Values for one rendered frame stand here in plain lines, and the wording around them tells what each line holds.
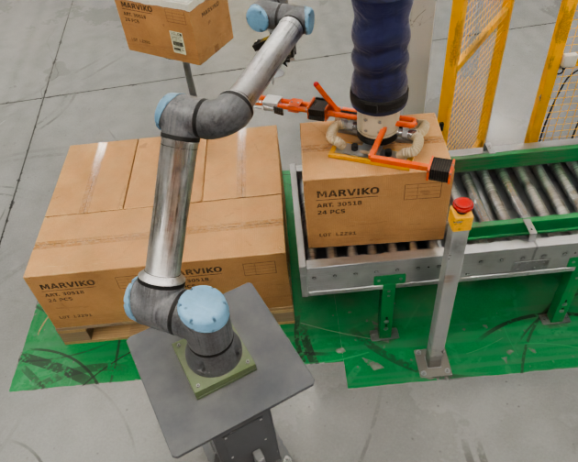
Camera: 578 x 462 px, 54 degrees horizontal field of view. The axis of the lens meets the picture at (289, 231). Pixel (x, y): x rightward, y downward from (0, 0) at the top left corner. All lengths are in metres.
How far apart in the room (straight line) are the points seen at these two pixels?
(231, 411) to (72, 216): 1.50
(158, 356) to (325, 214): 0.89
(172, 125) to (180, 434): 0.94
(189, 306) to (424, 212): 1.14
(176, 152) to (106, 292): 1.25
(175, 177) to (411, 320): 1.65
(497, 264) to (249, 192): 1.22
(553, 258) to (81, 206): 2.25
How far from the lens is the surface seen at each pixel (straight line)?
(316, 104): 2.41
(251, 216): 2.71
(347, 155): 2.33
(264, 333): 2.02
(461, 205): 2.03
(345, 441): 2.63
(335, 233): 2.46
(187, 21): 3.70
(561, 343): 3.05
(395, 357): 2.83
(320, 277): 2.44
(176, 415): 1.92
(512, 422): 2.77
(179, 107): 1.68
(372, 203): 2.36
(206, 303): 1.73
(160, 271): 1.78
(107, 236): 2.82
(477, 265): 2.57
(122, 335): 3.09
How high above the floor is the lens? 2.40
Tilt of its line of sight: 45 degrees down
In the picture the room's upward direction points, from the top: 6 degrees counter-clockwise
